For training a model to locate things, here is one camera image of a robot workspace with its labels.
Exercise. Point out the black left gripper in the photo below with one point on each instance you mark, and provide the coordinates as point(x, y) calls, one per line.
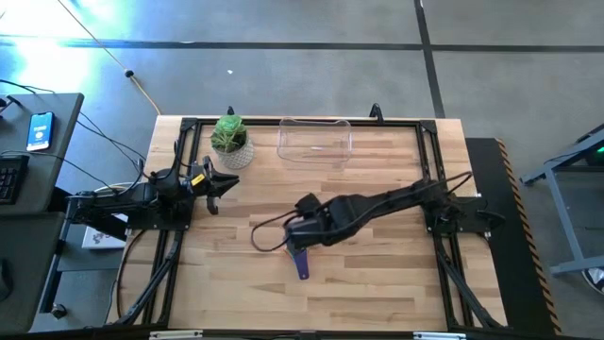
point(210, 190)

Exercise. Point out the black keyboard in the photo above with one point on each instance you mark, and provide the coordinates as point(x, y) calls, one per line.
point(11, 179)

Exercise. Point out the black clamp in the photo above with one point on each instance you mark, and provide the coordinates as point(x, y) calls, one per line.
point(230, 111)
point(376, 111)

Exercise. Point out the person's shoe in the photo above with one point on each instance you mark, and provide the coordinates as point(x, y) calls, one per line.
point(595, 278)

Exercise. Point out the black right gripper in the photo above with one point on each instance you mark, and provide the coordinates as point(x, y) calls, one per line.
point(316, 224)

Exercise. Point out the dark device green light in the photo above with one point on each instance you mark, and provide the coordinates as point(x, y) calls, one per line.
point(597, 151)

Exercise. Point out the clear plastic basket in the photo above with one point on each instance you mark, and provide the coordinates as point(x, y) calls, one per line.
point(315, 141)

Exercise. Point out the purple measuring cup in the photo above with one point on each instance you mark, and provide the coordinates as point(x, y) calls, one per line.
point(302, 266)

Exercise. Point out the silver metal bracket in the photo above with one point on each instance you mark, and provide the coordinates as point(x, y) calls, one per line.
point(439, 335)
point(175, 334)

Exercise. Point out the smartphone with blue screen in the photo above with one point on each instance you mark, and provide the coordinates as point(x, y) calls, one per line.
point(40, 130)

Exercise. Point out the grey metal stand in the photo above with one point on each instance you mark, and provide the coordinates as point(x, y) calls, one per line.
point(565, 215)

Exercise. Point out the yellow gripper tag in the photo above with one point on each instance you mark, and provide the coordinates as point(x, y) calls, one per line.
point(198, 180)

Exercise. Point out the black hazard-striped floor mat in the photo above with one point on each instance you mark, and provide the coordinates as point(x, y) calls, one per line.
point(509, 283)

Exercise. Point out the potted succulent patterned pot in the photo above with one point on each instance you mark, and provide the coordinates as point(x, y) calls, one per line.
point(231, 141)

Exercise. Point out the grey side desk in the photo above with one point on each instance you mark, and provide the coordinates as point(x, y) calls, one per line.
point(42, 226)

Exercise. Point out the black caster wheel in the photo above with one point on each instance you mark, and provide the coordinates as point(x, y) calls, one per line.
point(59, 311)

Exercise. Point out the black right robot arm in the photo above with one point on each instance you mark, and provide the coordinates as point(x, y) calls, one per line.
point(401, 198)

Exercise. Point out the black aluminium table frame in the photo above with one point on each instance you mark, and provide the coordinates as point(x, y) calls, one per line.
point(391, 124)

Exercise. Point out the black rounded desk object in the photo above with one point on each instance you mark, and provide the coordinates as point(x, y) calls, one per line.
point(5, 283)

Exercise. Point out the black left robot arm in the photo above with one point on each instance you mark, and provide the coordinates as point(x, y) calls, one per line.
point(118, 203)

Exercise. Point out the white printed paper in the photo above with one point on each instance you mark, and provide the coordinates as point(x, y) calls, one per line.
point(96, 238)

